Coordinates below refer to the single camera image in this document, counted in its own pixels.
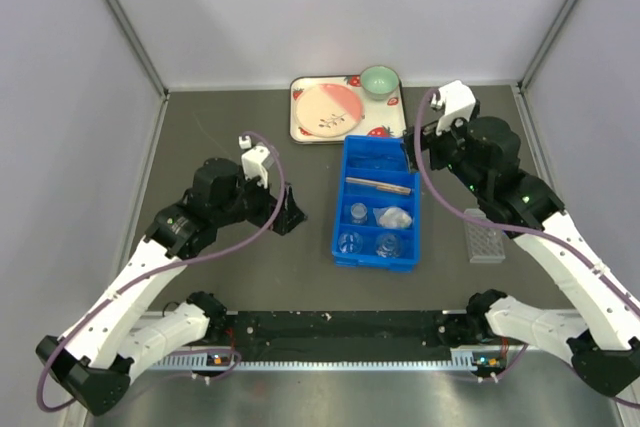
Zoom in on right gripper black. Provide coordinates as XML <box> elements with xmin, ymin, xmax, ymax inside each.
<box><xmin>401</xmin><ymin>111</ymin><xmax>489</xmax><ymax>198</ymax></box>

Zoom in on wooden tweezers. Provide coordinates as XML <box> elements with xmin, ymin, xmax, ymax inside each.
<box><xmin>345</xmin><ymin>177</ymin><xmax>412</xmax><ymax>195</ymax></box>

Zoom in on small clear glass dish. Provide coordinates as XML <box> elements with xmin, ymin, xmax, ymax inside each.
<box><xmin>350</xmin><ymin>202</ymin><xmax>368</xmax><ymax>225</ymax></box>

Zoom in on plastic bag with contents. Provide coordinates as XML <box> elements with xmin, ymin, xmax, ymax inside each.
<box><xmin>373</xmin><ymin>206</ymin><xmax>413</xmax><ymax>230</ymax></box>

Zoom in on blue plastic bin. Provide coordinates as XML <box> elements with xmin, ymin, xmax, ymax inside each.
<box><xmin>331</xmin><ymin>135</ymin><xmax>421</xmax><ymax>272</ymax></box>

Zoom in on clear glass flask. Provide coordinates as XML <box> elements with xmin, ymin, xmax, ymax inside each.
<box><xmin>375</xmin><ymin>232</ymin><xmax>406</xmax><ymax>258</ymax></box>

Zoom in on clear test tube rack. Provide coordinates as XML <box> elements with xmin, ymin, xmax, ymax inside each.
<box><xmin>464</xmin><ymin>221</ymin><xmax>506</xmax><ymax>264</ymax></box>

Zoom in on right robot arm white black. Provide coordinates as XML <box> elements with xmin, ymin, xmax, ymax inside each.
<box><xmin>402</xmin><ymin>117</ymin><xmax>639</xmax><ymax>398</ymax></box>

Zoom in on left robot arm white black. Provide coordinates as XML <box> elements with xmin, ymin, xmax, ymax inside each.
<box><xmin>36</xmin><ymin>145</ymin><xmax>306</xmax><ymax>416</ymax></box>

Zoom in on green ceramic bowl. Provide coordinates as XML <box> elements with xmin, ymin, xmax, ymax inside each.
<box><xmin>360</xmin><ymin>65</ymin><xmax>400</xmax><ymax>100</ymax></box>

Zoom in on pink cream plate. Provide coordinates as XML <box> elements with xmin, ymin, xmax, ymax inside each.
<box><xmin>293</xmin><ymin>83</ymin><xmax>364</xmax><ymax>140</ymax></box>

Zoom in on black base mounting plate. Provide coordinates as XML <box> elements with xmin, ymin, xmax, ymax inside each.
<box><xmin>191</xmin><ymin>310</ymin><xmax>504</xmax><ymax>363</ymax></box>

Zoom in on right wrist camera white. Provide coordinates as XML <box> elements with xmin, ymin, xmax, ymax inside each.
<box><xmin>429</xmin><ymin>80</ymin><xmax>477</xmax><ymax>136</ymax></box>

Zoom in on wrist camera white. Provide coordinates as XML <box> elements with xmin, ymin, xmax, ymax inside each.
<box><xmin>238</xmin><ymin>134</ymin><xmax>275</xmax><ymax>188</ymax></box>
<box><xmin>429</xmin><ymin>80</ymin><xmax>477</xmax><ymax>136</ymax></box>

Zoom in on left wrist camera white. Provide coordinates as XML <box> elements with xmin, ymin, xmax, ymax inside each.
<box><xmin>238</xmin><ymin>134</ymin><xmax>275</xmax><ymax>188</ymax></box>

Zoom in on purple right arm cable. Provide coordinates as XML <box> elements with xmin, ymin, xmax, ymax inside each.
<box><xmin>413</xmin><ymin>87</ymin><xmax>640</xmax><ymax>408</ymax></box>

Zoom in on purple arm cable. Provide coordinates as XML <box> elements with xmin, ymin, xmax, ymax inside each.
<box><xmin>413</xmin><ymin>87</ymin><xmax>640</xmax><ymax>408</ymax></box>
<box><xmin>37</xmin><ymin>130</ymin><xmax>288</xmax><ymax>414</ymax></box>

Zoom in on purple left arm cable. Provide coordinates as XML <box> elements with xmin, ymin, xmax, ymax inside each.
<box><xmin>37</xmin><ymin>130</ymin><xmax>288</xmax><ymax>414</ymax></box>

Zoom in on grey slotted cable duct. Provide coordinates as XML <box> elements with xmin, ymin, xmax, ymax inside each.
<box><xmin>149</xmin><ymin>350</ymin><xmax>479</xmax><ymax>372</ymax></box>

